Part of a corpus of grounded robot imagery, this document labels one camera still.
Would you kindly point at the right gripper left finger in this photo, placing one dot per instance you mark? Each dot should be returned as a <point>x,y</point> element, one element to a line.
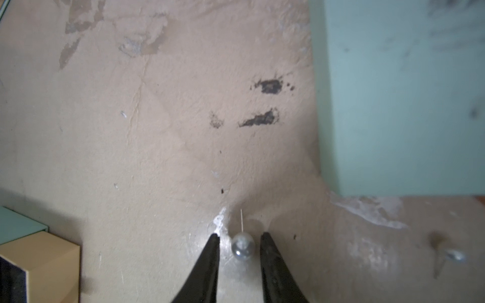
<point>201,284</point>

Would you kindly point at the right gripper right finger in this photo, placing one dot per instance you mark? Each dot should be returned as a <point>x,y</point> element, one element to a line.
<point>277,282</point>

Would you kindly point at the mint jewelry box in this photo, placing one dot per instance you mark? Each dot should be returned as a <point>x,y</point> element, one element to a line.
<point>36,266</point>
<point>400,96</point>

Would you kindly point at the round pearl stud earring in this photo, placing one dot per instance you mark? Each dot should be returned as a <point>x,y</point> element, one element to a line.
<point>243,245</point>

